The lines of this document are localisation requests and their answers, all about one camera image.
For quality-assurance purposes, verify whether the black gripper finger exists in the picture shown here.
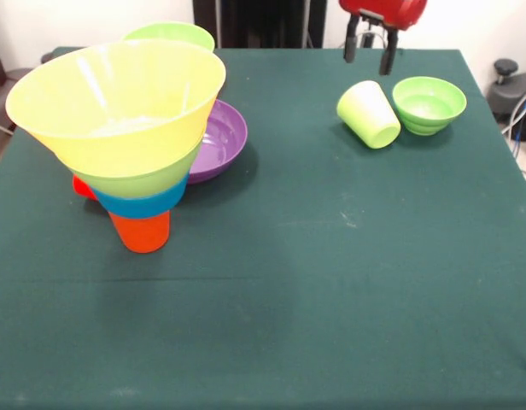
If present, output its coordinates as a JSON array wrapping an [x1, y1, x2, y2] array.
[[343, 15, 360, 65], [378, 27, 400, 77]]

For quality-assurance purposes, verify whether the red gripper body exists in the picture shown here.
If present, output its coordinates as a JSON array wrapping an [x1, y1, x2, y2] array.
[[338, 0, 429, 32]]

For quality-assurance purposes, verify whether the yellow-green cup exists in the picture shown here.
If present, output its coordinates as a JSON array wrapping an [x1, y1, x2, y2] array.
[[336, 79, 401, 150]]

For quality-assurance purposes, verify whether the small green bowl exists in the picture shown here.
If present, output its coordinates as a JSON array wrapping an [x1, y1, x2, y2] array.
[[391, 76, 468, 137]]

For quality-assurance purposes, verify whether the large yellow bowl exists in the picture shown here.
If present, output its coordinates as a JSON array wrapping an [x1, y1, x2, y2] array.
[[5, 41, 227, 179]]

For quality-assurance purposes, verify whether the large light green bowl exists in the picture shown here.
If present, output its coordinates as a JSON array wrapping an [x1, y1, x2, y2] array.
[[122, 20, 216, 52], [73, 140, 204, 200]]

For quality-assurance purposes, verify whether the blue bowl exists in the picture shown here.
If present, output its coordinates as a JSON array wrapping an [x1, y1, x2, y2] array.
[[91, 174, 190, 220]]

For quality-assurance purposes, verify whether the orange cup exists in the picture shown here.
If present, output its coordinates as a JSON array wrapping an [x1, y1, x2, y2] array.
[[108, 211, 172, 255]]

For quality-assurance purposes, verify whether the red cup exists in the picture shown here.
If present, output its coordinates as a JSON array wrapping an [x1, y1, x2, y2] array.
[[72, 174, 97, 202]]

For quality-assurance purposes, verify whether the black knobbed stand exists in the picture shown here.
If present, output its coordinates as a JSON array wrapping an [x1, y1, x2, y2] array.
[[488, 58, 526, 142]]

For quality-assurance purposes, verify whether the purple bowl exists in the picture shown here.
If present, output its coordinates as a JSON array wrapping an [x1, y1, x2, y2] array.
[[188, 98, 248, 185]]

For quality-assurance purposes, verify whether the dark green tablecloth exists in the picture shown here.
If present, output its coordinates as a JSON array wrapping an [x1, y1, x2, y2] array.
[[0, 45, 526, 410]]

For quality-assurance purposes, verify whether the grey chair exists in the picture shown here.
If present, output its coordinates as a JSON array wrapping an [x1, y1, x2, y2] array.
[[0, 67, 33, 133]]

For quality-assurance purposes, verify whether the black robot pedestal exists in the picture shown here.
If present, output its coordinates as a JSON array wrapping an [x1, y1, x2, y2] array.
[[193, 0, 328, 49]]

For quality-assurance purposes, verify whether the grey cable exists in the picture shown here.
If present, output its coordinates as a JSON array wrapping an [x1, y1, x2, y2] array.
[[500, 86, 526, 134]]

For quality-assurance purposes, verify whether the blue cable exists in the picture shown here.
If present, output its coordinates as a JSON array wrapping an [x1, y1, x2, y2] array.
[[511, 100, 526, 160]]

